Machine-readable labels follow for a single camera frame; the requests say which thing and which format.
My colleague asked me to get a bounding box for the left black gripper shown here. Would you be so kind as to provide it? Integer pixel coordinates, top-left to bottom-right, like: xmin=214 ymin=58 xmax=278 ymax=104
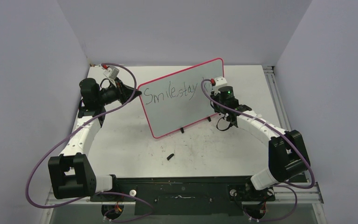
xmin=96 ymin=77 xmax=141 ymax=105

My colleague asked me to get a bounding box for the aluminium rail frame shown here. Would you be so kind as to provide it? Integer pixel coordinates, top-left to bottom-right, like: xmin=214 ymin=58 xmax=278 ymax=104
xmin=43 ymin=65 xmax=328 ymax=224

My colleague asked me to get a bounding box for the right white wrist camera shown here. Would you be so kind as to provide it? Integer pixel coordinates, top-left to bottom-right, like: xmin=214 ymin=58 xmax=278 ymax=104
xmin=210 ymin=76 xmax=227 ymax=95

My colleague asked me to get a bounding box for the pink framed whiteboard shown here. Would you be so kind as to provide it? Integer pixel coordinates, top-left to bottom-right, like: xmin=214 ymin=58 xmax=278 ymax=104
xmin=138 ymin=58 xmax=224 ymax=139

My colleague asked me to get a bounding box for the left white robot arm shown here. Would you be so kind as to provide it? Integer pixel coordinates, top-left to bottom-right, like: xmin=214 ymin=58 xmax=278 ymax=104
xmin=48 ymin=77 xmax=142 ymax=201

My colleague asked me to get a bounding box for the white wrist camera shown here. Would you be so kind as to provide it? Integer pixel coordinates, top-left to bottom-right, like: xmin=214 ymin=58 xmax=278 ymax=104
xmin=102 ymin=64 xmax=119 ymax=80
xmin=210 ymin=76 xmax=227 ymax=95

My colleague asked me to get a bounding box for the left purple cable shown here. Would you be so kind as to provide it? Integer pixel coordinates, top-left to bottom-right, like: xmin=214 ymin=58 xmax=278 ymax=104
xmin=25 ymin=63 xmax=153 ymax=223

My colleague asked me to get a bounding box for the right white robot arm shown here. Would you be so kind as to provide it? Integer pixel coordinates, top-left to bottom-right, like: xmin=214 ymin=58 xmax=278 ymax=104
xmin=205 ymin=86 xmax=311 ymax=200

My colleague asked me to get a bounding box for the black marker cap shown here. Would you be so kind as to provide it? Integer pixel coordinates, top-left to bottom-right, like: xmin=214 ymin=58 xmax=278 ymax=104
xmin=167 ymin=154 xmax=174 ymax=161

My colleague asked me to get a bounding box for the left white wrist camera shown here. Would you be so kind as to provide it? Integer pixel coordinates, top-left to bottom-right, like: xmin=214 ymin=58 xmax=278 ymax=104
xmin=102 ymin=64 xmax=119 ymax=80

